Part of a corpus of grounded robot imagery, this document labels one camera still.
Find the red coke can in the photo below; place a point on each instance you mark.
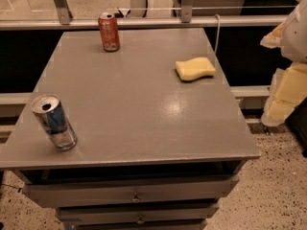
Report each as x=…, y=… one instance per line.
x=109, y=32

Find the blue silver energy drink can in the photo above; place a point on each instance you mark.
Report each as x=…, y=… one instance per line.
x=49, y=112

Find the middle grey drawer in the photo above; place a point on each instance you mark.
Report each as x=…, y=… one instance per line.
x=138, y=213

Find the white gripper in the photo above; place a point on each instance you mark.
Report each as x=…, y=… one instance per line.
x=296, y=35

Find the top grey drawer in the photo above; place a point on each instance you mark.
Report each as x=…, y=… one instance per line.
x=131, y=191

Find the yellow sponge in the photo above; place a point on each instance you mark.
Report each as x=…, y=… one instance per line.
x=195, y=68

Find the grey metal railing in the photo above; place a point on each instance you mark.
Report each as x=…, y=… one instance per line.
x=83, y=14

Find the grey drawer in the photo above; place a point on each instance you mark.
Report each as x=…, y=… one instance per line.
x=138, y=213
x=131, y=191

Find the grey drawer cabinet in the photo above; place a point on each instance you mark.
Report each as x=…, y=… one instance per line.
x=134, y=119

